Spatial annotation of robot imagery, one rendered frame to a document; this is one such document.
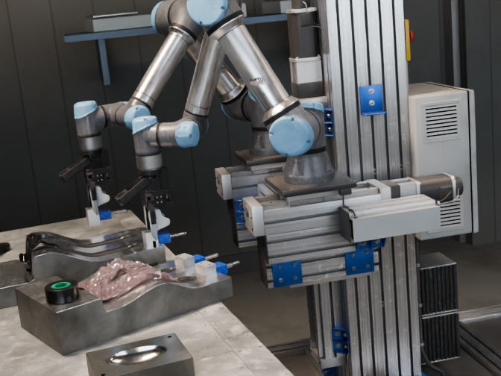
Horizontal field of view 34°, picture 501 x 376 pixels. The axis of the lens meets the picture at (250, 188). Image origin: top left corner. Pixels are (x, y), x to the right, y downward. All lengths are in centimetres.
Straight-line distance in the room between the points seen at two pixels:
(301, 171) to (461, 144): 58
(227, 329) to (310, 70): 96
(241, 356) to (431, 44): 341
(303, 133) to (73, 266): 76
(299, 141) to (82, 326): 75
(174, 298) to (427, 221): 77
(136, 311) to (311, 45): 104
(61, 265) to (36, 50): 233
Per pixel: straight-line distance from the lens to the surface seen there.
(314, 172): 238
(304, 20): 261
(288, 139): 223
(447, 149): 269
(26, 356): 206
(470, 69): 493
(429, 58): 502
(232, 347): 193
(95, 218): 273
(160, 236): 248
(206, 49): 243
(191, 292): 216
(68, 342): 202
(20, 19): 458
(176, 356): 175
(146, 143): 240
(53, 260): 239
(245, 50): 226
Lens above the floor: 158
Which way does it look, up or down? 13 degrees down
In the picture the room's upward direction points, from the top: 5 degrees counter-clockwise
